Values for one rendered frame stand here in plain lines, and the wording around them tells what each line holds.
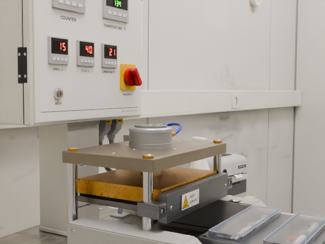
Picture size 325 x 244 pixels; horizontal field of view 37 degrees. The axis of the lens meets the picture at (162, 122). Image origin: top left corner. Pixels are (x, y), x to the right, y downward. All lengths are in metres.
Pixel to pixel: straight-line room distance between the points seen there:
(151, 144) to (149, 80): 0.99
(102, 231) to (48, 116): 0.22
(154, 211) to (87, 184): 0.16
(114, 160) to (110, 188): 0.07
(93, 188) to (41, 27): 0.28
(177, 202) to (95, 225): 0.13
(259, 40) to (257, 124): 0.46
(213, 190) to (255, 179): 1.87
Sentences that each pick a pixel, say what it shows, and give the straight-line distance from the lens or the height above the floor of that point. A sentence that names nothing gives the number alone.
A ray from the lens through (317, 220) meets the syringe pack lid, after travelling 0.83.
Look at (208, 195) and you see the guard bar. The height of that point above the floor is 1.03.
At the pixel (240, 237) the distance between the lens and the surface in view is 0.72.
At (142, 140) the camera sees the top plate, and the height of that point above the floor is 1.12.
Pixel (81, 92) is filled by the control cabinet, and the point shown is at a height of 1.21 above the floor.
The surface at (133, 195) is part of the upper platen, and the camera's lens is 0.78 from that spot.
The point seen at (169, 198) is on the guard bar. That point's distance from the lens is 0.74.
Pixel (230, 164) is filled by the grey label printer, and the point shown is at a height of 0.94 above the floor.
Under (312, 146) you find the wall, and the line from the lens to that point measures 3.25.
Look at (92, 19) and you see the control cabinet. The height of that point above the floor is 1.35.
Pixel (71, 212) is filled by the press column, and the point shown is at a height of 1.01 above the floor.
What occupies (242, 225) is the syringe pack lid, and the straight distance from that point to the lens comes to 0.77.
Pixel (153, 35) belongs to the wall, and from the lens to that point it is 1.83.
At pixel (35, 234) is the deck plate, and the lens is 0.99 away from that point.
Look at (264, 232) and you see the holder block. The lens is 0.77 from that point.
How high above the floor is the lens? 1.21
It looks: 4 degrees down
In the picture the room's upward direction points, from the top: straight up
